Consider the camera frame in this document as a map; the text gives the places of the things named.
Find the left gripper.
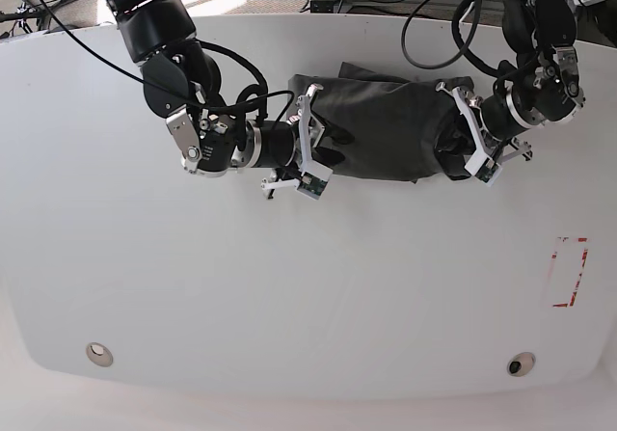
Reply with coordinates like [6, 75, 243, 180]
[434, 81, 533, 171]

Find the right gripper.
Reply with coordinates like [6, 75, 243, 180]
[248, 83, 355, 200]

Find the dark grey T-shirt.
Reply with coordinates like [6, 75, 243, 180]
[288, 63, 470, 182]

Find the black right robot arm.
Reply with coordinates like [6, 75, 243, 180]
[106, 0, 354, 199]

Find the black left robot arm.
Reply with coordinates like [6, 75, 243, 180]
[401, 0, 586, 182]

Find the red tape rectangle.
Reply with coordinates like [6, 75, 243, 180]
[545, 236, 590, 309]

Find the right table grommet hole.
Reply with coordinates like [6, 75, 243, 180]
[506, 352, 536, 377]

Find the table grommet hole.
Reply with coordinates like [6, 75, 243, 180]
[506, 352, 536, 377]
[86, 342, 114, 368]

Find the left table grommet hole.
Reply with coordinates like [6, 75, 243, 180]
[86, 342, 114, 368]

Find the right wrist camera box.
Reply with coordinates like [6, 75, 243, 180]
[296, 172, 329, 201]

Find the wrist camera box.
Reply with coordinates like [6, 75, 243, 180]
[296, 172, 329, 201]
[475, 159, 502, 187]

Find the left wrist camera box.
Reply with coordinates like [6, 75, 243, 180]
[475, 159, 502, 187]

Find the black cable loop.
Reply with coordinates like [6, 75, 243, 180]
[400, 0, 483, 70]

